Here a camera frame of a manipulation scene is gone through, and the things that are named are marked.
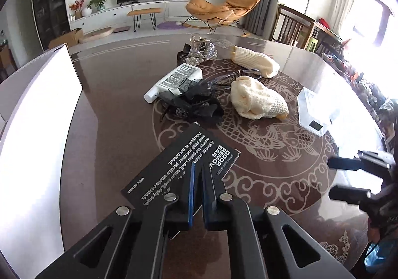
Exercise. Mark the white sheer curtain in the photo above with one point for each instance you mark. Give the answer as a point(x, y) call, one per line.
point(351, 2)

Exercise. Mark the red flowers in vase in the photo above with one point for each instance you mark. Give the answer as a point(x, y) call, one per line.
point(77, 7)

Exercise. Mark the black mesh hair bow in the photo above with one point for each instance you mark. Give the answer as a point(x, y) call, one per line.
point(192, 102)

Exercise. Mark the round white vase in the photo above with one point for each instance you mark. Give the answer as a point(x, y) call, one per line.
point(86, 12)

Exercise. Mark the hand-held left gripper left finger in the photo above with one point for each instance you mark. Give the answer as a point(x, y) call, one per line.
point(190, 198)

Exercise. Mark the white storage container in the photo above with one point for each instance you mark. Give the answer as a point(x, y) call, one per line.
point(37, 142)

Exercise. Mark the purple floor mat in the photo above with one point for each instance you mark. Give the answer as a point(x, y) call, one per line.
point(168, 25)

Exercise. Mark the round beige pet bed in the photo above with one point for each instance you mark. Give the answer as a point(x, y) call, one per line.
point(94, 33)

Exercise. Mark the clear hair clip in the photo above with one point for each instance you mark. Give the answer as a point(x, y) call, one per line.
point(197, 40)

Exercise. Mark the silver rhinestone bow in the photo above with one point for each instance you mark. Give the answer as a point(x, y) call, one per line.
point(202, 55)

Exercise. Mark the black printed cardboard box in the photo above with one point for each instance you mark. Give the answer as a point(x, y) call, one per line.
point(174, 161)

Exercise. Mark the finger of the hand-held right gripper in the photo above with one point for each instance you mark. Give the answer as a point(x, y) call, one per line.
point(348, 163)
point(348, 193)

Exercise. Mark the brown cardboard box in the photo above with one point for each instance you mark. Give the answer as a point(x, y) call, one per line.
point(67, 37)

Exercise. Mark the dark wooden chair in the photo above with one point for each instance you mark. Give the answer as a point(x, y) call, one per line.
point(289, 24)

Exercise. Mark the dark flat floor board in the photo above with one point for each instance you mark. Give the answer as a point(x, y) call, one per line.
point(121, 29)

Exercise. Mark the thin-framed eyeglasses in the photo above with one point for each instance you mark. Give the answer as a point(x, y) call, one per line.
point(239, 71)

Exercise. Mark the orange lounge chair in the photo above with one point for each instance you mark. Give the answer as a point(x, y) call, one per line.
point(205, 7)

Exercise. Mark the white squeeze tube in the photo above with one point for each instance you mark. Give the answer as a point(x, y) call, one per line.
point(174, 78)

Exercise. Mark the orange-topped bench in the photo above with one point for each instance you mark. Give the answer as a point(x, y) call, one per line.
point(144, 11)

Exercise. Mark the cream knitted mitt yellow trim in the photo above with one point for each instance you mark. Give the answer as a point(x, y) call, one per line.
point(255, 99)

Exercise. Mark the white television cabinet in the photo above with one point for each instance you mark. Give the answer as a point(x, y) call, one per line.
point(102, 16)

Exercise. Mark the clear plastic box with label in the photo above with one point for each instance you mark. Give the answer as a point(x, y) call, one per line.
point(311, 105)

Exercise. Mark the bushy green potted plant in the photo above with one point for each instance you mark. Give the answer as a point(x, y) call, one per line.
point(99, 1)

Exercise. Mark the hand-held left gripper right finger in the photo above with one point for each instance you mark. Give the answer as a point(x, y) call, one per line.
point(207, 201)

